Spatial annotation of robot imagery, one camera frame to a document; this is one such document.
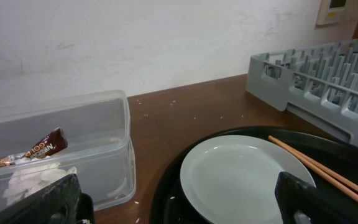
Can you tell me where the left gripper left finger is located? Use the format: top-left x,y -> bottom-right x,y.
0,174 -> 94,224

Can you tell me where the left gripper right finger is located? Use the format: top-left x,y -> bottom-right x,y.
275,172 -> 358,224

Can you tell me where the wooden chopstick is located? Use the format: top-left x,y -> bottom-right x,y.
268,136 -> 358,192
270,139 -> 358,217

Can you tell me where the grey dishwasher rack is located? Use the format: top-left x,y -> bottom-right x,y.
246,39 -> 358,147

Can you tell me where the white wall thermostat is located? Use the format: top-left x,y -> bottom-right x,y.
316,0 -> 358,26

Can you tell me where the grey plate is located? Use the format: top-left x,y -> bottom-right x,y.
180,135 -> 315,223

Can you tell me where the clear plastic bin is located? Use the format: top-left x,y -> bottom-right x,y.
0,90 -> 135,211

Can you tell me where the white tissue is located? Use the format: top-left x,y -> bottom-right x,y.
2,162 -> 77,206

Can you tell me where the gold foil wrapper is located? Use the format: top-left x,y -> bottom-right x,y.
0,128 -> 68,168

